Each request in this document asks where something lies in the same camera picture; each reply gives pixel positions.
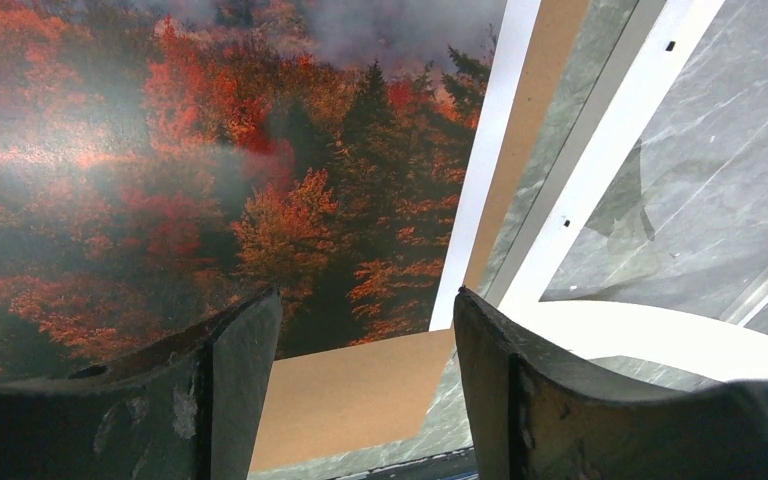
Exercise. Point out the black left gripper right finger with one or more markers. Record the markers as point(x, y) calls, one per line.
point(537, 411)

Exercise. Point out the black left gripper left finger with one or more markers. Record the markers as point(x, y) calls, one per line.
point(185, 407)

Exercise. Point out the white paper mat sheet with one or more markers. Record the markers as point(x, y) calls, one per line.
point(599, 329)

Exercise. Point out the brown frame backing board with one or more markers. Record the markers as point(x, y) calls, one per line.
point(331, 413)

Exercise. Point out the clear acrylic sheet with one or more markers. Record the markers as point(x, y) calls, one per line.
point(684, 225)

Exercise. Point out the white picture frame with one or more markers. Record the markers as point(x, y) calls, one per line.
point(618, 75)

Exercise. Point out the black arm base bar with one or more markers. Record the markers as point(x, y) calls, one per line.
point(454, 465)

